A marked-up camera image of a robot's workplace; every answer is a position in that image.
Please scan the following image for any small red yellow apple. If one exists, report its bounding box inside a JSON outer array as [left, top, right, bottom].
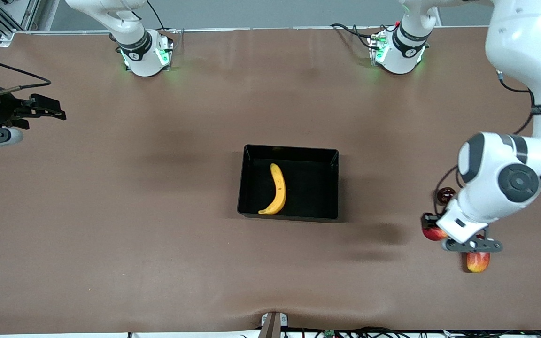
[[422, 224, 448, 242]]

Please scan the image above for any yellow banana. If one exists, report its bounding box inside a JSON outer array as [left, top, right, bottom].
[[258, 163, 287, 215]]

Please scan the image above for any black plastic box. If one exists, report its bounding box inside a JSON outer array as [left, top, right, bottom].
[[237, 144, 340, 223]]

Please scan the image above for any dark purple plum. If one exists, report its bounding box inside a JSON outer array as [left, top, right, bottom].
[[436, 187, 457, 206]]

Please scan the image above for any red yellow mango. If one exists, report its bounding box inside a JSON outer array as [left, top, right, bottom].
[[466, 234, 491, 273]]

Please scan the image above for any table cover mat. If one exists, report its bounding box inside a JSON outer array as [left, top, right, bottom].
[[0, 27, 541, 335]]

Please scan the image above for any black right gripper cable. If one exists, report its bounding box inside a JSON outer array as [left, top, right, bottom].
[[0, 53, 52, 96]]

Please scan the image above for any aluminium frame profile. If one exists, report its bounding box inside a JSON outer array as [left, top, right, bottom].
[[0, 0, 41, 47]]

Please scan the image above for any black right base cable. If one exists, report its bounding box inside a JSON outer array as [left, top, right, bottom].
[[146, 0, 168, 31]]

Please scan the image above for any black base cable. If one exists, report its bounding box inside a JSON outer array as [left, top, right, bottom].
[[331, 23, 379, 50], [146, 0, 168, 31]]

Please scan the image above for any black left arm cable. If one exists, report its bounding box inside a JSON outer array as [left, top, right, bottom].
[[434, 70, 541, 216]]

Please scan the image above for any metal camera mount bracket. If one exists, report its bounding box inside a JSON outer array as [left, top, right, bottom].
[[260, 311, 288, 338]]

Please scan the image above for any black left base cable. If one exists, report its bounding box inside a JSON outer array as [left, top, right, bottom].
[[331, 23, 379, 50]]

